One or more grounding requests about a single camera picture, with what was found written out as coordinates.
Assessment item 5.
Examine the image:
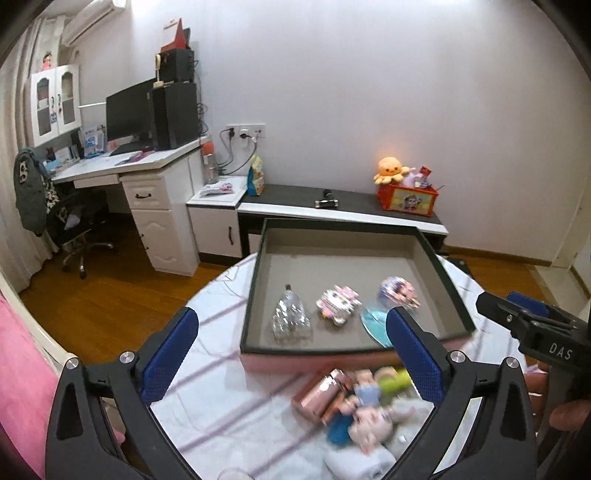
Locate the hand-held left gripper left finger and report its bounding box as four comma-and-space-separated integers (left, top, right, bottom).
45, 307, 199, 480

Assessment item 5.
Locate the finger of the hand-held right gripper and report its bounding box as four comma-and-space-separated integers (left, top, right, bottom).
507, 291, 580, 330
475, 292, 525, 341

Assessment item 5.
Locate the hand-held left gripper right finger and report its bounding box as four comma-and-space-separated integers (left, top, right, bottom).
386, 306, 539, 480

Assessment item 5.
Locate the small yellow-green toy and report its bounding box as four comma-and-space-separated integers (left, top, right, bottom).
373, 367, 413, 394

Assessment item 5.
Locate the large pale doll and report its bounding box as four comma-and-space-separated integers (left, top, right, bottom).
328, 406, 407, 455

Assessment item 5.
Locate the rose gold bottle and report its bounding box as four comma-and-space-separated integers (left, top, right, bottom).
292, 368, 354, 423

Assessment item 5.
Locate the pink box with dark rim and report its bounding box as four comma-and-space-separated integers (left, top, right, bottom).
240, 218, 476, 376

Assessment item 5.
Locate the white toy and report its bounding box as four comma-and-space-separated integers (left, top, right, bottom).
323, 438, 400, 480

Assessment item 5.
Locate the person's right hand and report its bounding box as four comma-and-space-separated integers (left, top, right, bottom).
526, 362, 591, 432

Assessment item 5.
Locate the teal round pouch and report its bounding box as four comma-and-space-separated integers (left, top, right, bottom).
360, 305, 393, 348

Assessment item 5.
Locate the colourful block figure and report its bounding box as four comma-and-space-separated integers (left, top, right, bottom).
379, 276, 420, 310

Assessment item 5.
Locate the pink white block figure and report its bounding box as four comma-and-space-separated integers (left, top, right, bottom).
316, 285, 362, 326

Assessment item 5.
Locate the white nightstand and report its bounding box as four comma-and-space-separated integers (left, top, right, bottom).
187, 175, 247, 259

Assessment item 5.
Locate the white desk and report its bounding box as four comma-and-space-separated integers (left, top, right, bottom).
48, 136, 211, 278

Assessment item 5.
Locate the red storage box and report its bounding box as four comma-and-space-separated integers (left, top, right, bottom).
376, 181, 439, 217

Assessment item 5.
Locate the pink blanket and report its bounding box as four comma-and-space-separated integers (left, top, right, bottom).
0, 291, 126, 467

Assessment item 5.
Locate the pink plush toy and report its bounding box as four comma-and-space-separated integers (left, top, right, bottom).
405, 166, 435, 188

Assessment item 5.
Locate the black office chair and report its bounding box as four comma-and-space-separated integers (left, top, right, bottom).
44, 185, 116, 280

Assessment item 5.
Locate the orange plush octopus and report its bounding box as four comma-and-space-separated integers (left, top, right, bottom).
373, 157, 411, 186

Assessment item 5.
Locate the water bottle with orange lid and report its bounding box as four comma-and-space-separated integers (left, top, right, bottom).
202, 141, 218, 185

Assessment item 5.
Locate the low bench with dark top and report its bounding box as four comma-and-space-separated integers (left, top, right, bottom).
237, 184, 450, 254

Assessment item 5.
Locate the snack bag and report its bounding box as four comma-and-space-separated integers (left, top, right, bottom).
247, 155, 266, 196

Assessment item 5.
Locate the black keyboard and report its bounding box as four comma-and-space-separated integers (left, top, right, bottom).
111, 141, 155, 156

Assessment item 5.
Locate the dark jacket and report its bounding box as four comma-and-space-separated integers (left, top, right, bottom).
13, 148, 57, 234

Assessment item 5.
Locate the blue white carton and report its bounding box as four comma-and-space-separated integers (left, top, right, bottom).
81, 124, 107, 158

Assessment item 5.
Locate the black computer tower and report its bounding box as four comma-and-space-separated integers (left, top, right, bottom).
152, 82, 199, 149

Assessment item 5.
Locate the black monitor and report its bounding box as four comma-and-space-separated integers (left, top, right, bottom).
105, 78, 158, 149

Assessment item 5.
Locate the white hutch cabinet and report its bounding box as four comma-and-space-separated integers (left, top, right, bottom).
30, 64, 83, 147

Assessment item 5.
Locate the black speaker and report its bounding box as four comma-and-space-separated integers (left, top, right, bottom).
159, 48, 195, 84

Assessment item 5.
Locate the air conditioner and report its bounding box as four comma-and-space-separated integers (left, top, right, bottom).
60, 0, 132, 47

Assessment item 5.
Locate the white bed frame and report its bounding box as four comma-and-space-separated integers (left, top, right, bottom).
0, 268, 80, 370

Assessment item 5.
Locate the black cable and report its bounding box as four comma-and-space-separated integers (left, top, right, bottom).
216, 129, 258, 177

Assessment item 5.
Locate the wall outlet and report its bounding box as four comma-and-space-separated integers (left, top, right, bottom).
226, 123, 267, 141

